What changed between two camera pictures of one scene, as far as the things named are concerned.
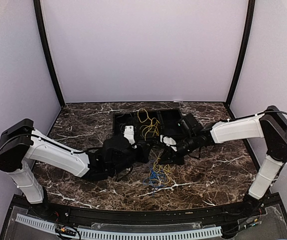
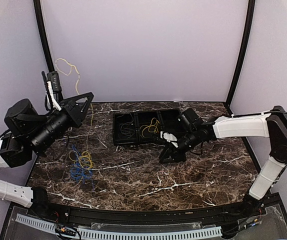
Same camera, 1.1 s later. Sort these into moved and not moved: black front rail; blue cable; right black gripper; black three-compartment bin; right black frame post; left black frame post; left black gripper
Moved: blue cable; left black gripper
Not moved: black three-compartment bin; right black gripper; right black frame post; black front rail; left black frame post
